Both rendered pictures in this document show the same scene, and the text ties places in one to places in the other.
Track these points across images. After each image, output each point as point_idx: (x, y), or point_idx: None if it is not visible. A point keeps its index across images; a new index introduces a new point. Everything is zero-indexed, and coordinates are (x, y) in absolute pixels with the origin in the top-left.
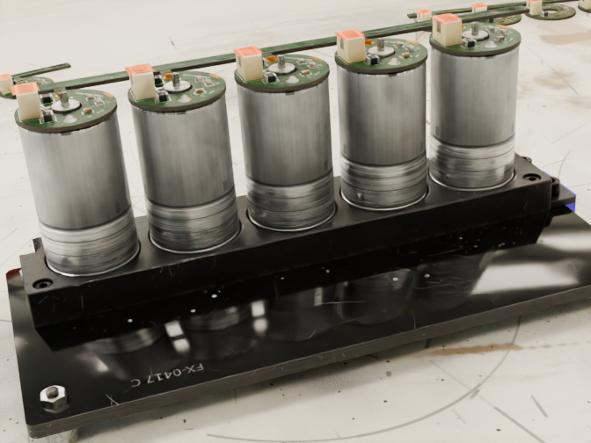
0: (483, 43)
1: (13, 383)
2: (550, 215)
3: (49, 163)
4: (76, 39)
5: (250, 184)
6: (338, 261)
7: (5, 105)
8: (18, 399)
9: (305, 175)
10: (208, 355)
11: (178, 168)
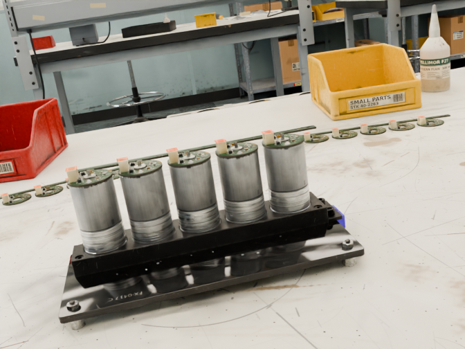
0: (284, 142)
1: None
2: (327, 225)
3: (80, 201)
4: (140, 153)
5: (177, 210)
6: (219, 247)
7: None
8: None
9: (200, 206)
10: (146, 288)
11: (139, 203)
